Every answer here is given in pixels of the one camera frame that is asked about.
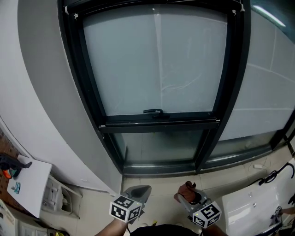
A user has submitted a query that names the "frosted window glass large pane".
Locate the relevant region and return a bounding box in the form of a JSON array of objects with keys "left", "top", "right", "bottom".
[{"left": 82, "top": 10, "right": 228, "bottom": 117}]

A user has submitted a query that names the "person's black shirt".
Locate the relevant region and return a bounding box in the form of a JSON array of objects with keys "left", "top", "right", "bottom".
[{"left": 130, "top": 224, "right": 204, "bottom": 236}]

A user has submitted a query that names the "person's left forearm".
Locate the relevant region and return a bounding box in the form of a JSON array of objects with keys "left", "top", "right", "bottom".
[{"left": 94, "top": 217, "right": 129, "bottom": 236}]

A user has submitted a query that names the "white ceramic sink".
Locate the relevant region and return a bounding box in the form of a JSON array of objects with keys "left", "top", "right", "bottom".
[{"left": 222, "top": 158, "right": 295, "bottom": 234}]

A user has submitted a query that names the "white toilet tank lid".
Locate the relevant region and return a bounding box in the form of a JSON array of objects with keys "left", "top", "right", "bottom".
[{"left": 6, "top": 156, "right": 53, "bottom": 218}]

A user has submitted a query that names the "small clear window pane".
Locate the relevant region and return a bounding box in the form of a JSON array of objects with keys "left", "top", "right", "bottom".
[{"left": 113, "top": 130, "right": 204, "bottom": 162}]

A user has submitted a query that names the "black window handle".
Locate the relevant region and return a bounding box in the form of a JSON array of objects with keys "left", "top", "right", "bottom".
[{"left": 143, "top": 108, "right": 171, "bottom": 119}]

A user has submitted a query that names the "orange and teal object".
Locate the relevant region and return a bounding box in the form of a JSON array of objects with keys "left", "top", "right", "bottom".
[{"left": 2, "top": 169, "right": 22, "bottom": 179}]

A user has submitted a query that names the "fixed frosted side window pane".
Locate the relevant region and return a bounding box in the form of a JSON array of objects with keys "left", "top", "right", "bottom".
[{"left": 218, "top": 6, "right": 295, "bottom": 142}]

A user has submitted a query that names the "brown cloth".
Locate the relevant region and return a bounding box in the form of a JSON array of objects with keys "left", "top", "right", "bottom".
[{"left": 174, "top": 181, "right": 197, "bottom": 204}]

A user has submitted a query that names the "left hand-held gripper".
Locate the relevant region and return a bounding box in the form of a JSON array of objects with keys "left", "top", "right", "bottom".
[{"left": 109, "top": 184, "right": 152, "bottom": 224}]

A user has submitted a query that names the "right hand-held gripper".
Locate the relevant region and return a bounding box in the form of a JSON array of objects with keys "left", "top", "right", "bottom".
[{"left": 177, "top": 189, "right": 223, "bottom": 229}]

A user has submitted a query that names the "black spray tool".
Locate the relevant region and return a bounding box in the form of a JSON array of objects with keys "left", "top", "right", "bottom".
[{"left": 0, "top": 153, "right": 33, "bottom": 171}]

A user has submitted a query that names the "open white toilet tank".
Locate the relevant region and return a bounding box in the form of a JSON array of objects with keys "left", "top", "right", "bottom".
[{"left": 41, "top": 174, "right": 83, "bottom": 219}]

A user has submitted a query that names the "person's right forearm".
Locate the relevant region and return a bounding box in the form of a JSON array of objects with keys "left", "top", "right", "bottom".
[{"left": 200, "top": 224, "right": 229, "bottom": 236}]

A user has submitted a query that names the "black window frame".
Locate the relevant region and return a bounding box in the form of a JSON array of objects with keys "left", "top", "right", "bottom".
[{"left": 57, "top": 0, "right": 295, "bottom": 178}]

